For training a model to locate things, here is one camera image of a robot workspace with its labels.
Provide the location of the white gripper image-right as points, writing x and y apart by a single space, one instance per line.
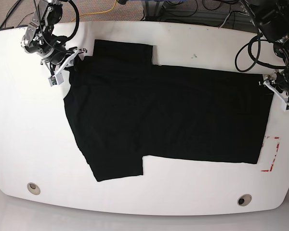
278 83

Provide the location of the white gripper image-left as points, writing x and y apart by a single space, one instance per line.
61 61

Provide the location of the black t-shirt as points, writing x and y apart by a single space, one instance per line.
121 107

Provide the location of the red tape rectangle marking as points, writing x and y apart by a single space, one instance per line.
268 153

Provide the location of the wrist camera board image-left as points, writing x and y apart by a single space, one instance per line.
52 81

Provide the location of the right table cable grommet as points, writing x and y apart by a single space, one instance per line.
244 200

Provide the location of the table cable grommet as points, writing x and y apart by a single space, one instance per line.
33 188
244 200

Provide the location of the left table cable grommet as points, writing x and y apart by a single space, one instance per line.
33 188

